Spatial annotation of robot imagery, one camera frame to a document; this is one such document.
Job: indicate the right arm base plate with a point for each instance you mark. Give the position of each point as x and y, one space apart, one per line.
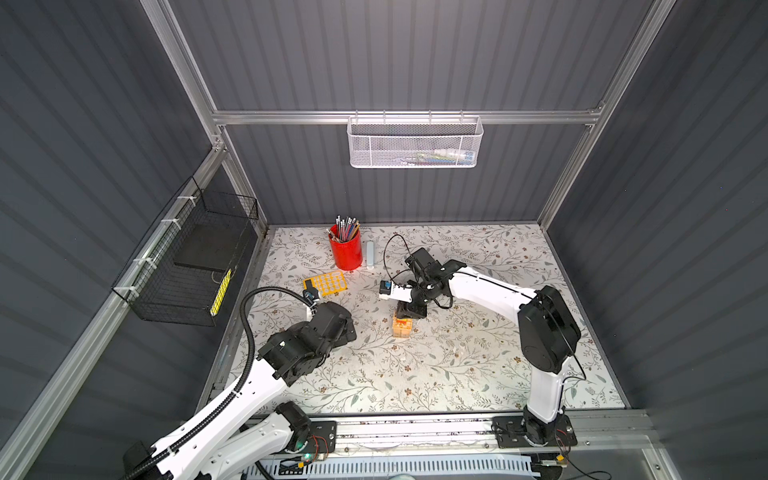
523 430

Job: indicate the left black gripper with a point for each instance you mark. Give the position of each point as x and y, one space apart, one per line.
346 336

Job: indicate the red pencil cup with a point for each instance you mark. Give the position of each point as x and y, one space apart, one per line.
347 255

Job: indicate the black foam pad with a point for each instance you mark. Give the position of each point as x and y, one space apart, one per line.
211 248

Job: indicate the light blue eraser block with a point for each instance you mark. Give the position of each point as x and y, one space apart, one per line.
370 254

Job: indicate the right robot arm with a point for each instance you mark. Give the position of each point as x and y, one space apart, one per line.
548 333

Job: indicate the pencils bundle in cup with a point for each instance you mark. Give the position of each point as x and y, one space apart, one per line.
344 229

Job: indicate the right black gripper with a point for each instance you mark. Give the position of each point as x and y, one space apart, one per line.
408 310

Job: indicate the picture domino block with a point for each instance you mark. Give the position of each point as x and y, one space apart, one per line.
402 328

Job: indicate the yellow calculator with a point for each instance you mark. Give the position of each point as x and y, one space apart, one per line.
327 283

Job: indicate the white wire wall basket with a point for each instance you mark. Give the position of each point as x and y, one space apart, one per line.
377 142

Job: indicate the markers in white basket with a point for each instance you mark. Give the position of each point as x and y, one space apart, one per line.
455 157

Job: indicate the black wire side basket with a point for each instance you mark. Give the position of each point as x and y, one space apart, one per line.
157 290

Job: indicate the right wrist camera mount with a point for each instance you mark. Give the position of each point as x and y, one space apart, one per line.
388 290

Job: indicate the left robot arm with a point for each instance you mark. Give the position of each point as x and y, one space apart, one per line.
210 445

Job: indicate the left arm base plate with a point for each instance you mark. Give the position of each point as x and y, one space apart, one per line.
320 438

